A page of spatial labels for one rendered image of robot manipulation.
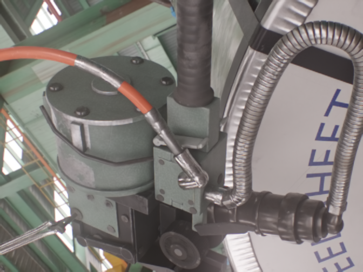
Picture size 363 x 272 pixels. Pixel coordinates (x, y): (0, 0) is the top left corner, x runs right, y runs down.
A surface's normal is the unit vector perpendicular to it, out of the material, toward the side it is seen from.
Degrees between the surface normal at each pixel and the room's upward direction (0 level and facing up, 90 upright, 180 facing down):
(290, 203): 92
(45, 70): 90
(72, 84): 115
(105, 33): 90
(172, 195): 58
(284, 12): 89
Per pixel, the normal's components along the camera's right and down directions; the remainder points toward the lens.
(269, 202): -0.37, -0.66
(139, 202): -0.50, 0.50
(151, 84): 0.00, -0.82
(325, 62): 0.09, 0.56
